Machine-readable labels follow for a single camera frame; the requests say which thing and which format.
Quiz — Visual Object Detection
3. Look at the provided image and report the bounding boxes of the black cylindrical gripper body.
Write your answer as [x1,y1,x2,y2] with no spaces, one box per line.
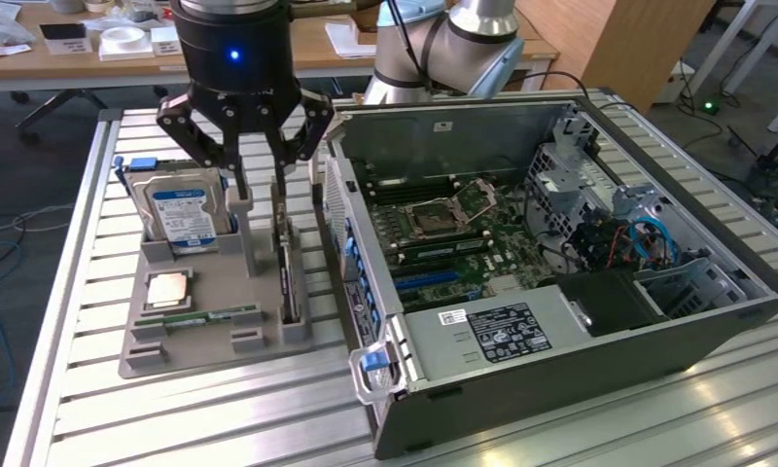
[170,9,302,131]

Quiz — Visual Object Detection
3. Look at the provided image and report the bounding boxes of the green graphics card black cooler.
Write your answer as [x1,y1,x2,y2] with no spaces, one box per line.
[268,172,310,327]

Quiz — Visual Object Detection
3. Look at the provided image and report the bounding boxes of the white labelled box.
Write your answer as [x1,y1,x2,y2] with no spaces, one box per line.
[149,26,181,57]

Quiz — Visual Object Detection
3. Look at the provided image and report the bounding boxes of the wooden office desk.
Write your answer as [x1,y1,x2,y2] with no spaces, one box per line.
[204,0,562,98]
[0,0,228,106]

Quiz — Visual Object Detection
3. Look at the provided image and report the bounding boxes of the dark small bag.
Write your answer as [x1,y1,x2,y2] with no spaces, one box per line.
[120,0,161,24]

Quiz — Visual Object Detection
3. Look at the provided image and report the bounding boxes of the white flat box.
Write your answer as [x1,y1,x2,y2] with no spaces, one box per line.
[97,38,157,63]

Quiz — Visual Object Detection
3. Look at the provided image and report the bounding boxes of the white paper stack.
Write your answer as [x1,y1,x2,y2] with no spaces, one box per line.
[322,21,378,60]

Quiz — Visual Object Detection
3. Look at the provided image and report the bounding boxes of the white tape roll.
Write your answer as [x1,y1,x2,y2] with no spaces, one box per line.
[101,26,145,48]

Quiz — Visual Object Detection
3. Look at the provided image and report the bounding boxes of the brown cardboard box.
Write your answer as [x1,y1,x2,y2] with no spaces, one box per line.
[348,0,390,34]

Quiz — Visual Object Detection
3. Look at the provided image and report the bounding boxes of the black chair base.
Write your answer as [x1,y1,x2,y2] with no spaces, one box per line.
[12,87,112,145]

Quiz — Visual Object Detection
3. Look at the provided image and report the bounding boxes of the CPU socket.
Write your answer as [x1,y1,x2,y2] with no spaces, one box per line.
[406,198,472,239]

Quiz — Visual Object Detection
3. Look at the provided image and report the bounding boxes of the silver socket cover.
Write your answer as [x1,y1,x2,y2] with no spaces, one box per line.
[452,177,502,218]

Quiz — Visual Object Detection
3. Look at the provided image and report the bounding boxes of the RAM module with label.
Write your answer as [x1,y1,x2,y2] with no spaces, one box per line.
[402,239,493,263]

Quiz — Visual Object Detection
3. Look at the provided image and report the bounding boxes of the silver CPU chip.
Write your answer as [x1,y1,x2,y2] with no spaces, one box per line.
[142,270,193,310]

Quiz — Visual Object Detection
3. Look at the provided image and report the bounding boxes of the grey plastic parts rack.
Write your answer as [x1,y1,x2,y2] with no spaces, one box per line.
[117,186,318,380]

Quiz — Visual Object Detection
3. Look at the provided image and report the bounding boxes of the long black expansion slot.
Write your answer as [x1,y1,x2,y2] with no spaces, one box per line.
[392,265,460,283]

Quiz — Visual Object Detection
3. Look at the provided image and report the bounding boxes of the blue expansion slot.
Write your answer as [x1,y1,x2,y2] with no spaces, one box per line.
[393,270,462,294]

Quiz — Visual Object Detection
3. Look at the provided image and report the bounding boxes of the clear plastic bags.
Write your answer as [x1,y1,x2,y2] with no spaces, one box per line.
[0,1,38,46]

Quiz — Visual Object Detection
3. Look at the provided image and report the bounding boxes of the green RAM stick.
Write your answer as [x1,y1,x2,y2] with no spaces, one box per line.
[133,305,261,328]

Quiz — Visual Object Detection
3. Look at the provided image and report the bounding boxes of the green motherboard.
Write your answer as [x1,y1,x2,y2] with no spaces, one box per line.
[356,160,560,315]

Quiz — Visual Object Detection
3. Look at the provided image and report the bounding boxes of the perforated metal disk bay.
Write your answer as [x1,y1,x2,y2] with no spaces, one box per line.
[522,140,624,244]

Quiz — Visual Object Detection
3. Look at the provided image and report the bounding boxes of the silver chipset heatsink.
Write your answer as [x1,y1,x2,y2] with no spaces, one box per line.
[490,275,528,296]

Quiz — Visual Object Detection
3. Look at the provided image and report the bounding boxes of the blue case release latch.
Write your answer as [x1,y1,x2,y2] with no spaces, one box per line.
[358,353,389,377]

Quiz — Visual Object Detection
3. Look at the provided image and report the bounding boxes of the grey power supply unit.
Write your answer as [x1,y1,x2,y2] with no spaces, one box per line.
[401,284,592,383]

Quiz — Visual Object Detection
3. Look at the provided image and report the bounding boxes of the white box red button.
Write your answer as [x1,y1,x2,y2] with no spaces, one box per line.
[658,60,697,106]

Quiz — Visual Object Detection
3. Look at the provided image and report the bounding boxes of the black plastic shroud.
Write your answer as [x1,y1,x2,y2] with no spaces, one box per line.
[553,269,674,340]

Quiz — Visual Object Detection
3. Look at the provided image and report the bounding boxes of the dark grey open PC case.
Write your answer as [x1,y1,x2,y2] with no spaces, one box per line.
[308,94,778,461]

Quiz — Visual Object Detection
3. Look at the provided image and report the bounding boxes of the slanted metal disk bay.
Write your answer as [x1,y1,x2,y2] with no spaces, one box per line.
[633,256,752,320]

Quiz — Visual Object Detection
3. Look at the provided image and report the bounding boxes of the hard disk with blue bracket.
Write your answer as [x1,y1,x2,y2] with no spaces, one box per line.
[112,154,236,255]

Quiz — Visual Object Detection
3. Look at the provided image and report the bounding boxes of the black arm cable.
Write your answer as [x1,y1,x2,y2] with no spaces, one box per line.
[381,0,446,96]

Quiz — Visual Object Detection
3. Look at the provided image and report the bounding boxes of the black power cable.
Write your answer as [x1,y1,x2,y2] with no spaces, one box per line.
[524,70,630,111]

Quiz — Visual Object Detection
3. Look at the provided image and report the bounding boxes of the black wire bundle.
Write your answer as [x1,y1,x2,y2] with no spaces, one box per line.
[534,221,617,273]

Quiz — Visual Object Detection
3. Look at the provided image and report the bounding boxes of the blue floor cable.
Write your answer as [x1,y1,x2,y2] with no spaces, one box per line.
[0,233,26,419]

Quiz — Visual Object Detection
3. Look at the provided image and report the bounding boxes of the blue data wire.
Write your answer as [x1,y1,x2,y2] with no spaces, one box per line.
[624,215,684,271]

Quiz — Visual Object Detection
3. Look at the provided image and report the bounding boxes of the white table frame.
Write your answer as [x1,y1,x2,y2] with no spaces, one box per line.
[677,0,778,132]

